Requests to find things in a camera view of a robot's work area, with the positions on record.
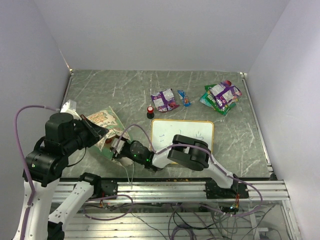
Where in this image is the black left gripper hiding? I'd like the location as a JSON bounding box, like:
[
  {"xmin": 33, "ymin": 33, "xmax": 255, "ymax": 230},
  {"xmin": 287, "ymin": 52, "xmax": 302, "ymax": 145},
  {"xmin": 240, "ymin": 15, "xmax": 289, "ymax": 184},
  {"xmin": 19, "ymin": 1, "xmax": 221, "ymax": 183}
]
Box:
[{"xmin": 63, "ymin": 113, "xmax": 110, "ymax": 154}]

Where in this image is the red snack packet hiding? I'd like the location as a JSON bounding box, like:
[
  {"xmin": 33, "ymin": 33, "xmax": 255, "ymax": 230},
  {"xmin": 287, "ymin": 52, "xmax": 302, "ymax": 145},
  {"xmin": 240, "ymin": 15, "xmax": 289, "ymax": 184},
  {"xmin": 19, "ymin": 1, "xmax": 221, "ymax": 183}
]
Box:
[{"xmin": 105, "ymin": 138, "xmax": 114, "ymax": 145}]

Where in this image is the green printed paper bag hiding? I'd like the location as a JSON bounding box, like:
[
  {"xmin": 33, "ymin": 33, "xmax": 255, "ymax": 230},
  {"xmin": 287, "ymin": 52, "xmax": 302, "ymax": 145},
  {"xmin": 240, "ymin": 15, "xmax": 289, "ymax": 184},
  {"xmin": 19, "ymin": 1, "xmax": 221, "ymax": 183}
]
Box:
[{"xmin": 84, "ymin": 106, "xmax": 136, "ymax": 188}]

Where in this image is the purple snack packet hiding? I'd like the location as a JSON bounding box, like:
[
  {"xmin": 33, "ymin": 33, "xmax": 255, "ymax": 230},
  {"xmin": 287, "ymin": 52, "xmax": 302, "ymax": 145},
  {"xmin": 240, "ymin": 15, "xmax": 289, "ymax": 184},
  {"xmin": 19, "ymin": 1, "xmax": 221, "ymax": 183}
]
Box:
[
  {"xmin": 150, "ymin": 88, "xmax": 180, "ymax": 113},
  {"xmin": 208, "ymin": 79, "xmax": 243, "ymax": 109}
]

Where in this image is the blue small snack packet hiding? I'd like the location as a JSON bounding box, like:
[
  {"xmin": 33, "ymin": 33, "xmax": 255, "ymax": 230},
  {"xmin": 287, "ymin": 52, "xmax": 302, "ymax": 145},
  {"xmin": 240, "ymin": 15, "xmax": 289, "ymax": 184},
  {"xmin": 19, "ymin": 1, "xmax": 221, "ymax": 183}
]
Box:
[{"xmin": 177, "ymin": 90, "xmax": 191, "ymax": 107}]

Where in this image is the teal snack packet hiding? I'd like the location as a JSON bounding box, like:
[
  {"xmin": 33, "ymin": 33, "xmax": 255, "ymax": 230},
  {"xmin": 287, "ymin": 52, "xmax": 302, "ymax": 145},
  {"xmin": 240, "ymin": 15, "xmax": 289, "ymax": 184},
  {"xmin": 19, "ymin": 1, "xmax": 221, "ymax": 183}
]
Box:
[{"xmin": 199, "ymin": 92, "xmax": 235, "ymax": 116}]

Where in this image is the green box snack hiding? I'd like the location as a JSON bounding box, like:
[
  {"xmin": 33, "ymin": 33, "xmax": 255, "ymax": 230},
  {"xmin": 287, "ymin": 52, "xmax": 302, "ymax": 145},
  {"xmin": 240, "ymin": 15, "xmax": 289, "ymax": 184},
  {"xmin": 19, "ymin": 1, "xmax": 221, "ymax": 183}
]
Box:
[{"xmin": 204, "ymin": 84, "xmax": 238, "ymax": 108}]

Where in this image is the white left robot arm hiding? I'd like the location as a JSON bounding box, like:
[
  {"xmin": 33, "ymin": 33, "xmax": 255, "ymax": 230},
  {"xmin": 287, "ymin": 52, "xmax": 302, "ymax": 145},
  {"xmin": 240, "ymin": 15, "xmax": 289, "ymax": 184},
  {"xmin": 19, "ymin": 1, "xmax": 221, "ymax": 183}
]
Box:
[{"xmin": 13, "ymin": 108, "xmax": 109, "ymax": 240}]

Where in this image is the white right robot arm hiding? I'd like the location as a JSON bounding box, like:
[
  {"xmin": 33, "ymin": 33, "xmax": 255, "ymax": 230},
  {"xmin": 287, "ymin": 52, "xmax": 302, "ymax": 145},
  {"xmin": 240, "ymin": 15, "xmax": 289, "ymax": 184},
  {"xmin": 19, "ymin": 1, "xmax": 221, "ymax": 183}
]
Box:
[{"xmin": 111, "ymin": 134, "xmax": 239, "ymax": 198}]

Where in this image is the yellow-framed small whiteboard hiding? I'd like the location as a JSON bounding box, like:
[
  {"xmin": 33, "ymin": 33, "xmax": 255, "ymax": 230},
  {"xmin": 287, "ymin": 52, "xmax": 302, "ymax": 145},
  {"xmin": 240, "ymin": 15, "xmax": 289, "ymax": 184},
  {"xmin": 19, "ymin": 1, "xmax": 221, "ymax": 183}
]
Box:
[{"xmin": 151, "ymin": 119, "xmax": 214, "ymax": 152}]

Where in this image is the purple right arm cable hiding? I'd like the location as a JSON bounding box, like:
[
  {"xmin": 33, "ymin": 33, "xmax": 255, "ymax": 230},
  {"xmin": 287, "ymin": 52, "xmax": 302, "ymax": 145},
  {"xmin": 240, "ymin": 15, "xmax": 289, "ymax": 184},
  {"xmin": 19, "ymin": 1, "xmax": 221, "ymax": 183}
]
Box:
[{"xmin": 112, "ymin": 124, "xmax": 265, "ymax": 221}]

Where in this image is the aluminium rail frame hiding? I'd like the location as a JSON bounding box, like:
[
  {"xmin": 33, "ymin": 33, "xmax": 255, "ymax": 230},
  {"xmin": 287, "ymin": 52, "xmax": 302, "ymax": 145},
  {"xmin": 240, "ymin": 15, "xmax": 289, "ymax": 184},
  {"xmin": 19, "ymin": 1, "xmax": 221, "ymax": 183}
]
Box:
[{"xmin": 65, "ymin": 178, "xmax": 302, "ymax": 240}]

